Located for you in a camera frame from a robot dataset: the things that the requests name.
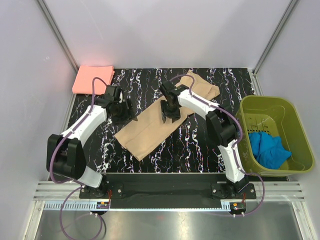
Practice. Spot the aluminium corner post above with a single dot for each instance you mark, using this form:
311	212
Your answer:
275	35
49	18

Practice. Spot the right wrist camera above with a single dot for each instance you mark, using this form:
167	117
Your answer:
169	89

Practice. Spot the blue t shirt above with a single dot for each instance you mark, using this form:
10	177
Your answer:
268	150

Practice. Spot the olive green plastic bin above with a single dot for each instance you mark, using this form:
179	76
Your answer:
277	117

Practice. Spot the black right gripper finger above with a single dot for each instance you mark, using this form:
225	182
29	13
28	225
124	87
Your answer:
174	114
164	110

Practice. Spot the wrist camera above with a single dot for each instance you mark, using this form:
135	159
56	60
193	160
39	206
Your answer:
169	89
113	94

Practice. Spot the left aluminium corner post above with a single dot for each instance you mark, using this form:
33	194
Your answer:
49	18

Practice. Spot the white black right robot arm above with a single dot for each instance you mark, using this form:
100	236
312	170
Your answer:
222	128

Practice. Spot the right aluminium corner post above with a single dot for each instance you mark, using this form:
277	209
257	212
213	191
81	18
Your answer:
275	35

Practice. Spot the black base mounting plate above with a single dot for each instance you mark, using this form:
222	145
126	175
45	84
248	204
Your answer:
166	177

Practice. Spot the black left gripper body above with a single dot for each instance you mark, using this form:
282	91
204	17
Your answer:
121	110

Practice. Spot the folded pink t shirt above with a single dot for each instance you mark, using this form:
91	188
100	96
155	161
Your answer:
84	79

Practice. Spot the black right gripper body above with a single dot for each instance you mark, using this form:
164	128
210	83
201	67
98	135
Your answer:
170	107

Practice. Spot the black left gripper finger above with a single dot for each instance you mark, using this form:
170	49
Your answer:
120	119
131	114

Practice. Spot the beige t shirt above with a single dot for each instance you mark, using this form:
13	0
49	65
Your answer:
141	137

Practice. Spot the aluminium frame rail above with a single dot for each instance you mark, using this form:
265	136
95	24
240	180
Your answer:
159	195

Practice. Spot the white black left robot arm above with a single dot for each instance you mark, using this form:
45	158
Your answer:
66	159

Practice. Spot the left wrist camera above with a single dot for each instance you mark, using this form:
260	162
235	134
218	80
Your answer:
113	94

